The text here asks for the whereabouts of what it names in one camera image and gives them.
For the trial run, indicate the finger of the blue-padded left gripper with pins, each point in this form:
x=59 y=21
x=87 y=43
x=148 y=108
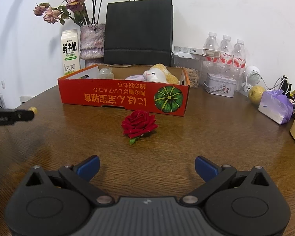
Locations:
x=10 y=116

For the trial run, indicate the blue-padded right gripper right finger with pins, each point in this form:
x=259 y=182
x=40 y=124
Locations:
x=217 y=178

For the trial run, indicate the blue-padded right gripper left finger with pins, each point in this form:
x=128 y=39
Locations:
x=78 y=177

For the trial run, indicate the red artificial rose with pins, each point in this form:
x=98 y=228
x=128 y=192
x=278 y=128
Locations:
x=138 y=124

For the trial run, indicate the iridescent translucent shower cap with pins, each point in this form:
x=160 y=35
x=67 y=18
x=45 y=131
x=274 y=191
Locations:
x=106 y=73

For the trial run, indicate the purple fluffy headband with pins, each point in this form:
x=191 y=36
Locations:
x=136 y=77

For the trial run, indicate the yellow white plush toy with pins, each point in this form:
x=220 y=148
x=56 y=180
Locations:
x=159 y=73

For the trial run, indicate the red cardboard tray box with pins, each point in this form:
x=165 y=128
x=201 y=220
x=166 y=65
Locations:
x=85 y=87

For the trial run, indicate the small grey tin box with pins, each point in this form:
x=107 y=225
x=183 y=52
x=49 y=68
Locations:
x=220 y=85

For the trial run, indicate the purple tissue pack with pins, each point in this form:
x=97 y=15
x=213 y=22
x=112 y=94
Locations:
x=276 y=106

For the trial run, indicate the white green milk carton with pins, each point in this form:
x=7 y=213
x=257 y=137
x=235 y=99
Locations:
x=70 y=51

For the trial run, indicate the white round charger device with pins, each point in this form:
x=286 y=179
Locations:
x=251 y=77

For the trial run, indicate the left plastic water bottle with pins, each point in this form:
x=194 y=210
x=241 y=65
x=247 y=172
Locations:
x=210 y=62

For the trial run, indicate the plastic water bottle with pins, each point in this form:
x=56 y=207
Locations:
x=239 y=59
x=210 y=62
x=225 y=56

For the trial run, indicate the clear jar of seeds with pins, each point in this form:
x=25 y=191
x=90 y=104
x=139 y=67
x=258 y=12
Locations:
x=192 y=66

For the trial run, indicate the middle plastic water bottle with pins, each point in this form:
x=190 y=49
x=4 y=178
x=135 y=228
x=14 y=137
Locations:
x=225 y=56

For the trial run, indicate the purple mottled ceramic vase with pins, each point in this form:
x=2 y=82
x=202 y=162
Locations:
x=92 y=44

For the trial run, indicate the right plastic water bottle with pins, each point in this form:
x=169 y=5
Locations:
x=239 y=59

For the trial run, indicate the white long carton box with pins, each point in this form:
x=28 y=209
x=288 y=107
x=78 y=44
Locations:
x=195 y=53

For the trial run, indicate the dried pink rose bouquet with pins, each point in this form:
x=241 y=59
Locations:
x=81 y=12

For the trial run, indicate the black paper shopping bag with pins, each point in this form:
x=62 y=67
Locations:
x=138 y=32

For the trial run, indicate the black white cable plug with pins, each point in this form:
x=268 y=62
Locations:
x=285 y=85

